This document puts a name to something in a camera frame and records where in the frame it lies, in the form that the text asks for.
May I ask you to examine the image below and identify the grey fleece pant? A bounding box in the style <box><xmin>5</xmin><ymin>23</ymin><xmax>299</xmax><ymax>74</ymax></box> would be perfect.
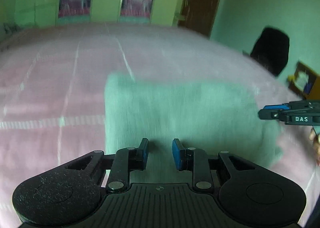
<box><xmin>104</xmin><ymin>74</ymin><xmax>283</xmax><ymax>183</ymax></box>

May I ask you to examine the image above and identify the person's right hand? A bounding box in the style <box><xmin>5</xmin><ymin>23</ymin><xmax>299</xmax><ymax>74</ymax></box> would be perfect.
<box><xmin>309</xmin><ymin>128</ymin><xmax>320</xmax><ymax>166</ymax></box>

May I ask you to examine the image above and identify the wooden side shelf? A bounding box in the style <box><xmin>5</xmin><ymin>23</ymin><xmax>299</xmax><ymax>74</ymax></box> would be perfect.
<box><xmin>287</xmin><ymin>61</ymin><xmax>319</xmax><ymax>100</ymax></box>

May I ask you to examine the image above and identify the black chair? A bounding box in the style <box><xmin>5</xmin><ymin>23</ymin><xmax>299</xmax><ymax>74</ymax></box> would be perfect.
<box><xmin>249</xmin><ymin>26</ymin><xmax>290</xmax><ymax>77</ymax></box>

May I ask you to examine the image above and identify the crumpled grey cloth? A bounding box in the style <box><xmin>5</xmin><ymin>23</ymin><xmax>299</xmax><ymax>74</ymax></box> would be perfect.
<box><xmin>3</xmin><ymin>23</ymin><xmax>22</xmax><ymax>35</ymax></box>

